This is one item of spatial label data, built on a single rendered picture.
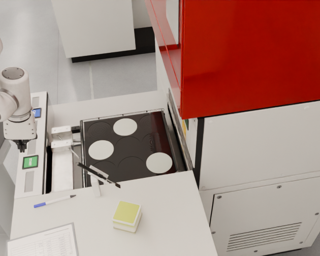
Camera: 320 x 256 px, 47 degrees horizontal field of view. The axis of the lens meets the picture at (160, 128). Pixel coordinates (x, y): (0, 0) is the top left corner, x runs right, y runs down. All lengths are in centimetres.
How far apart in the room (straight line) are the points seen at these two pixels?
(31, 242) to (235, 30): 86
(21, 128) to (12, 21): 313
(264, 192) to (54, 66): 244
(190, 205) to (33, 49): 286
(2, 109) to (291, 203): 124
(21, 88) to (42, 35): 285
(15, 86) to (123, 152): 53
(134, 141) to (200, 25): 71
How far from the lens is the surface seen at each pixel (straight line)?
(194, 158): 127
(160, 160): 143
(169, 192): 127
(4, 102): 112
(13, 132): 130
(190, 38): 94
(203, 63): 100
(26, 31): 411
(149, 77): 322
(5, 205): 200
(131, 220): 114
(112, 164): 144
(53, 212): 129
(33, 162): 144
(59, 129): 160
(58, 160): 153
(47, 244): 123
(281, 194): 166
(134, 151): 147
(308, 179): 163
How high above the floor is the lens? 203
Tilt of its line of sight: 47 degrees down
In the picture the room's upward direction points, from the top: 2 degrees counter-clockwise
